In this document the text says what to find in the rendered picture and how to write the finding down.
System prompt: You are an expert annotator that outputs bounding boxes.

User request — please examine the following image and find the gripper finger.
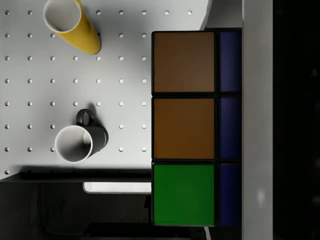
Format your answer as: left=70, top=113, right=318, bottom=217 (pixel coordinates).
left=204, top=226, right=243, bottom=240
left=200, top=0, right=243, bottom=29

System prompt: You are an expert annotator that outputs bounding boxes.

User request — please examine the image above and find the puzzle cube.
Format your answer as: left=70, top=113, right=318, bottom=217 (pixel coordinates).
left=150, top=27, right=243, bottom=228

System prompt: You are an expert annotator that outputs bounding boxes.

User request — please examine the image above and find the yellow mug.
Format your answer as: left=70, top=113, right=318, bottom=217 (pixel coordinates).
left=42, top=0, right=102, bottom=55

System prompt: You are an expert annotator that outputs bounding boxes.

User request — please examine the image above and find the black mug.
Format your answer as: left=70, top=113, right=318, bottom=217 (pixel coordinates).
left=54, top=108, right=110, bottom=164

